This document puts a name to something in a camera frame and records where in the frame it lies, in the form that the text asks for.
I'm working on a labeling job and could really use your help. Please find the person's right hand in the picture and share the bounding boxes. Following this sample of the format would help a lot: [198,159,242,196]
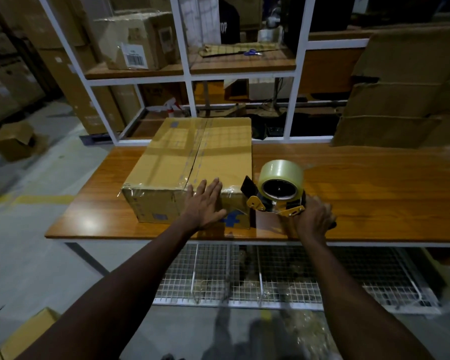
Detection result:
[294,195,338,246]

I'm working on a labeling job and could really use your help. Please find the person's left hand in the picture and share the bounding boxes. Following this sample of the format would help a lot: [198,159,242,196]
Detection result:
[179,177,228,232]

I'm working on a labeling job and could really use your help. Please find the clear packing tape roll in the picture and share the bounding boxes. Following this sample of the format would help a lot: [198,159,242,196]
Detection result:
[257,159,305,201]

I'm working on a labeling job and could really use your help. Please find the yellow-brown cardboard box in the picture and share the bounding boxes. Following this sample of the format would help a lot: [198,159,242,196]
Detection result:
[120,116,254,229]

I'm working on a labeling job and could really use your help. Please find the person's left forearm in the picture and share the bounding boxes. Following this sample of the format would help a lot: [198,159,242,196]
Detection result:
[16,220,200,360]

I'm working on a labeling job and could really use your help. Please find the person's right forearm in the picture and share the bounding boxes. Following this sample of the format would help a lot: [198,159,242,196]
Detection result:
[303,239,436,360]

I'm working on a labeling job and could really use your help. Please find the printed brown cardboard box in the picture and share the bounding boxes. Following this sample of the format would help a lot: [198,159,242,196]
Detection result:
[138,82,189,108]

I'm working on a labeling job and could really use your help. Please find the flattened cardboard sheet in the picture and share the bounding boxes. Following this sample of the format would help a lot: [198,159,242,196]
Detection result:
[198,41,280,58]

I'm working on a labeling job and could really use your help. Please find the tall labelled cardboard box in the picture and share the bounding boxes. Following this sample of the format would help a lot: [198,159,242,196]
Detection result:
[37,46,127,136]

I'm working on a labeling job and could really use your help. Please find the taped box with barcode label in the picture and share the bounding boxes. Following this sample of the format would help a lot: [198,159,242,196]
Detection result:
[93,11,181,71]

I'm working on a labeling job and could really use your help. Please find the small box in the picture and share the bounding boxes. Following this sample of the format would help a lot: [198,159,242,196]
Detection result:
[0,120,50,163]

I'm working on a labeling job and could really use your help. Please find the yellow cardboard box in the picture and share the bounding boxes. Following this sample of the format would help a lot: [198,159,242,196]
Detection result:
[0,307,61,360]

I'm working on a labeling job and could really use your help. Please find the wide brown cardboard box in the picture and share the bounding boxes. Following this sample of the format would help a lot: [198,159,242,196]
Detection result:
[0,0,87,49]

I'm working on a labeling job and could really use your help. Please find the orange wooden table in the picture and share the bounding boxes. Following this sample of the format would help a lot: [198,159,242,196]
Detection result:
[44,142,450,244]

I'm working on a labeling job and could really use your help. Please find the white spray bottle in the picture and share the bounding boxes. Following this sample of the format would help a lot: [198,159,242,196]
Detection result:
[146,97,183,114]

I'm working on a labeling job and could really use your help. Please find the pile of clear plastic scraps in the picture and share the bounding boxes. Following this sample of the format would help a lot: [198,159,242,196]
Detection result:
[284,309,333,360]

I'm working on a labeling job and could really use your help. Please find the blue pallet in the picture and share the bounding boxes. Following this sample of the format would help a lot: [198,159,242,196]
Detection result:
[78,132,115,147]

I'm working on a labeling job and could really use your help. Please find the wooden shelf board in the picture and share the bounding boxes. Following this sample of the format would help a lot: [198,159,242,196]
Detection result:
[84,46,297,80]

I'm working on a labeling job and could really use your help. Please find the black monitor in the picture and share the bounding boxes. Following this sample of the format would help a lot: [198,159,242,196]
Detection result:
[281,0,357,53]

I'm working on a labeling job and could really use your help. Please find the white wire mesh shelf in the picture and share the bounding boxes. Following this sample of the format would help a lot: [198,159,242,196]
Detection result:
[151,243,442,316]

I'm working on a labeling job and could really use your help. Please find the white metal shelf frame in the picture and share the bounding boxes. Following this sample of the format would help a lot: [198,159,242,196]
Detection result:
[37,0,370,147]

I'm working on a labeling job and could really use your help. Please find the wall of stacked cartons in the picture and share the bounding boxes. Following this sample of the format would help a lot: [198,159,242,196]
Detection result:
[0,7,48,136]

